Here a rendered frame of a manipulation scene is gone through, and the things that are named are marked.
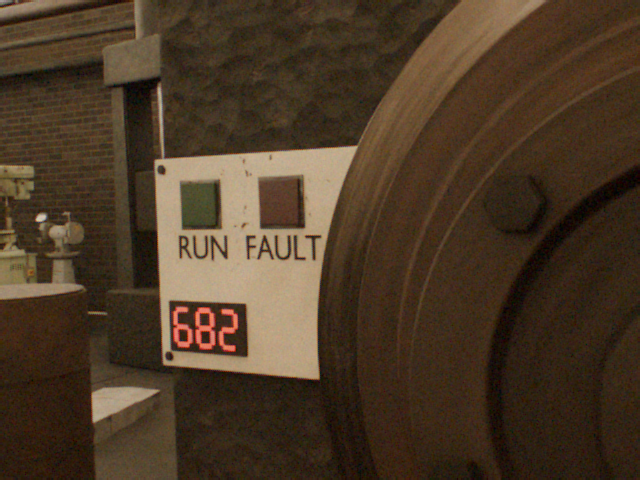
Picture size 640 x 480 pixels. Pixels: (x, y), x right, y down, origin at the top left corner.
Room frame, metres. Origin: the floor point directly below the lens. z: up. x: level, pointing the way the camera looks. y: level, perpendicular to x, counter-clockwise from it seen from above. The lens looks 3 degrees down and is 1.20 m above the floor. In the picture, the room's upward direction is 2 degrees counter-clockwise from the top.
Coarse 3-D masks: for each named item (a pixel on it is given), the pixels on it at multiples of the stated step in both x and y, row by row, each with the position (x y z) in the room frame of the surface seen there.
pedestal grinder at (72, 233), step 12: (48, 228) 8.77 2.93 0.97; (60, 228) 8.64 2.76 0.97; (72, 228) 8.57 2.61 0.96; (48, 240) 8.77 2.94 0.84; (60, 240) 8.65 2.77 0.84; (72, 240) 8.56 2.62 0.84; (48, 252) 8.74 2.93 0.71; (60, 252) 8.66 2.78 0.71; (72, 252) 8.65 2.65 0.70; (60, 264) 8.63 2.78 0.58; (72, 264) 8.73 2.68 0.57; (60, 276) 8.62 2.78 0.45; (72, 276) 8.72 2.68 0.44
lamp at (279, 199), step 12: (264, 180) 0.64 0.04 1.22; (276, 180) 0.64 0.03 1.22; (288, 180) 0.63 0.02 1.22; (264, 192) 0.64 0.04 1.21; (276, 192) 0.64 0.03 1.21; (288, 192) 0.63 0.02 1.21; (264, 204) 0.64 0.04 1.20; (276, 204) 0.64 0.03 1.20; (288, 204) 0.63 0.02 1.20; (264, 216) 0.64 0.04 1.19; (276, 216) 0.64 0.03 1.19; (288, 216) 0.63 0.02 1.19; (300, 216) 0.63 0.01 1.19
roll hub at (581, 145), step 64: (576, 128) 0.32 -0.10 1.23; (576, 192) 0.32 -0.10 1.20; (448, 256) 0.34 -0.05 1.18; (512, 256) 0.33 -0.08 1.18; (576, 256) 0.33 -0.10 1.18; (448, 320) 0.34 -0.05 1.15; (512, 320) 0.34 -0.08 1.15; (576, 320) 0.33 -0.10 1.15; (448, 384) 0.34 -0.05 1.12; (512, 384) 0.34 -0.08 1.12; (576, 384) 0.33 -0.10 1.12; (448, 448) 0.34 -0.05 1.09; (512, 448) 0.34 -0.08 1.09; (576, 448) 0.33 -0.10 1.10
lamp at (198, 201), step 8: (184, 184) 0.68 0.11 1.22; (192, 184) 0.68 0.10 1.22; (200, 184) 0.67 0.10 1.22; (208, 184) 0.67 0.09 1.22; (216, 184) 0.67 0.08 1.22; (184, 192) 0.68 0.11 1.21; (192, 192) 0.68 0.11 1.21; (200, 192) 0.67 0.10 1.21; (208, 192) 0.67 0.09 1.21; (216, 192) 0.67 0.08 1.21; (184, 200) 0.68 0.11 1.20; (192, 200) 0.68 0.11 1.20; (200, 200) 0.67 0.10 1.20; (208, 200) 0.67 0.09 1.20; (216, 200) 0.67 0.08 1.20; (184, 208) 0.68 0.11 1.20; (192, 208) 0.68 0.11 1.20; (200, 208) 0.67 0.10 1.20; (208, 208) 0.67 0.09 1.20; (216, 208) 0.67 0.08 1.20; (184, 216) 0.68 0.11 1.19; (192, 216) 0.68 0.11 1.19; (200, 216) 0.67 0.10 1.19; (208, 216) 0.67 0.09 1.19; (216, 216) 0.67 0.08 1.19; (184, 224) 0.68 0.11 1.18; (192, 224) 0.68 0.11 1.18; (200, 224) 0.68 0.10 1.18; (208, 224) 0.67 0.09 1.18; (216, 224) 0.67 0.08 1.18
